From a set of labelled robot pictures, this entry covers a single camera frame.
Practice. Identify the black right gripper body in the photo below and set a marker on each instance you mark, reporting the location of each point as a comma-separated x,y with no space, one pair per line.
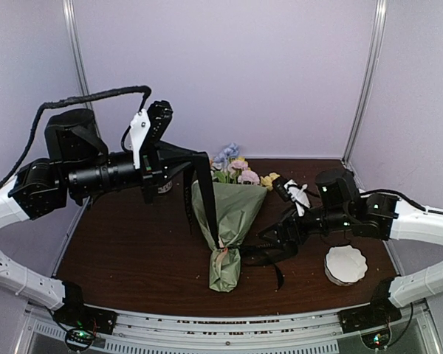
290,221

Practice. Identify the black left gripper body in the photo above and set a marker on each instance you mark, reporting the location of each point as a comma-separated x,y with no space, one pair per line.
150,171

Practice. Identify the blue flower stem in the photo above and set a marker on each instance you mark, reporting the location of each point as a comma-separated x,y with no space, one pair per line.
219,163

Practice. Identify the pale yellow flower stem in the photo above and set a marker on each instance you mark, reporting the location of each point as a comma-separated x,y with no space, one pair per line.
267,181

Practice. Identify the wrapping paper sheet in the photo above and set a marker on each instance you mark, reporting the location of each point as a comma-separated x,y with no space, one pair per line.
237,206

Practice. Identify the pink rose flower stem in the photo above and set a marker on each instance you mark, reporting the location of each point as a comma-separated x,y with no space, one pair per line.
240,173

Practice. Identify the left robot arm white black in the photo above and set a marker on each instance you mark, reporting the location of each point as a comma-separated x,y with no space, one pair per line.
80,167

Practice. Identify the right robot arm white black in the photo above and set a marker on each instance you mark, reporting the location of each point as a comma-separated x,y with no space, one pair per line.
379,214

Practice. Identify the scalloped white bowl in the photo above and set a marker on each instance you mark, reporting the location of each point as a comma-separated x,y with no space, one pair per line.
345,265

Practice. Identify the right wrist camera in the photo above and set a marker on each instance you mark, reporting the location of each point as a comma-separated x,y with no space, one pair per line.
289,190

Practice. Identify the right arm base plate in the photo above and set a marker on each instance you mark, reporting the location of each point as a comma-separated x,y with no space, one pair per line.
367,317

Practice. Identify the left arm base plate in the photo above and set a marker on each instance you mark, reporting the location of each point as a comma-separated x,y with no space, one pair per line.
87,317

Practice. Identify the left aluminium frame post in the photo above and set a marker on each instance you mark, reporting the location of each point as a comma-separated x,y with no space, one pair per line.
72,30

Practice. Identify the aluminium frame post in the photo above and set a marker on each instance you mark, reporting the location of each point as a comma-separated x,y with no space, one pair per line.
72,30
376,40

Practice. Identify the right aluminium frame post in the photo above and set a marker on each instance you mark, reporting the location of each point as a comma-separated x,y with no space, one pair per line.
376,40

